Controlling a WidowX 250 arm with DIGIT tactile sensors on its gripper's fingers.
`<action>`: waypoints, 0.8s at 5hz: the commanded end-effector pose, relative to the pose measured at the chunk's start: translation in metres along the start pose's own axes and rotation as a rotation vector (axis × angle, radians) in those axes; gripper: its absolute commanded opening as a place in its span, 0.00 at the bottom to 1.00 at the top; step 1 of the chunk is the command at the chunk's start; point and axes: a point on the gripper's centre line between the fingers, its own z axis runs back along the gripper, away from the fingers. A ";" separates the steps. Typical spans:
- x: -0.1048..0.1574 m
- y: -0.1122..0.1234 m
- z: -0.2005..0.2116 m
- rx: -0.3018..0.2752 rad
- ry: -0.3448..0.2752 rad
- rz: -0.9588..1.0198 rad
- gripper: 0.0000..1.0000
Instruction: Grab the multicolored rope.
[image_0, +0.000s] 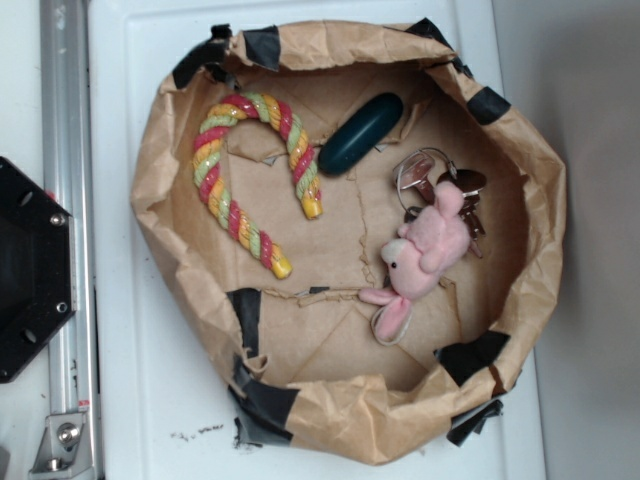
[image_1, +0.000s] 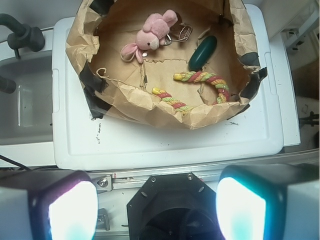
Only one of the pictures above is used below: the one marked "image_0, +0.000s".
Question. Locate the pink plush bunny keychain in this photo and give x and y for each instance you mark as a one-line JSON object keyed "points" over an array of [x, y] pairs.
{"points": [[416, 260]]}

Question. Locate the dark teal oval case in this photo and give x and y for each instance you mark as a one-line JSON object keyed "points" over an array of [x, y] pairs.
{"points": [[360, 133]]}

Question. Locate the metal key bunch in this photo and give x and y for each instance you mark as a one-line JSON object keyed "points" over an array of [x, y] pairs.
{"points": [[413, 173]]}

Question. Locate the brown paper bag bin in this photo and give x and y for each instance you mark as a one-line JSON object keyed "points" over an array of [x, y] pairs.
{"points": [[298, 354]]}

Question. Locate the metal corner bracket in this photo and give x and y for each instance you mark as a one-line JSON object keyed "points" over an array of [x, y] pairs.
{"points": [[64, 451]]}

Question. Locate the aluminium extrusion rail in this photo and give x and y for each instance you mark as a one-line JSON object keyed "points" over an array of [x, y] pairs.
{"points": [[73, 363]]}

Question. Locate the white plastic tray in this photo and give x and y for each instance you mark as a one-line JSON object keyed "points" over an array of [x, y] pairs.
{"points": [[166, 414]]}

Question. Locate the multicolored twisted rope toy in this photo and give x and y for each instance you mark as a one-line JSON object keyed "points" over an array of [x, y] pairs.
{"points": [[213, 192]]}

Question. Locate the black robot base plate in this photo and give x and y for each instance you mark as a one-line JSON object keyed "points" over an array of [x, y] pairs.
{"points": [[36, 270]]}

